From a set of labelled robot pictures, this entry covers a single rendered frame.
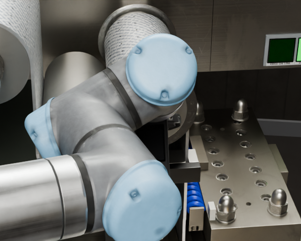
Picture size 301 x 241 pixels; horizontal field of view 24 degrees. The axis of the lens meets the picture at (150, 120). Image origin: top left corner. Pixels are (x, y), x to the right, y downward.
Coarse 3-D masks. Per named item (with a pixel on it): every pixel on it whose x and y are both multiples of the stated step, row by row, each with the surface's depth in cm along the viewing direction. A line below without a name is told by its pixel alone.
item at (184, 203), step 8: (184, 136) 114; (176, 144) 126; (184, 144) 115; (184, 152) 115; (176, 184) 129; (184, 184) 118; (184, 192) 119; (184, 200) 120; (184, 208) 120; (184, 216) 121
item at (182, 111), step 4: (184, 100) 108; (184, 104) 108; (180, 108) 109; (184, 108) 109; (176, 112) 109; (180, 112) 109; (184, 112) 109; (184, 116) 109; (184, 120) 110; (176, 128) 110; (168, 132) 111; (172, 132) 111; (168, 136) 111
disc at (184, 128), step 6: (192, 96) 108; (192, 102) 109; (192, 108) 109; (192, 114) 110; (186, 120) 111; (192, 120) 111; (186, 126) 111; (180, 132) 112; (168, 138) 112; (174, 138) 112
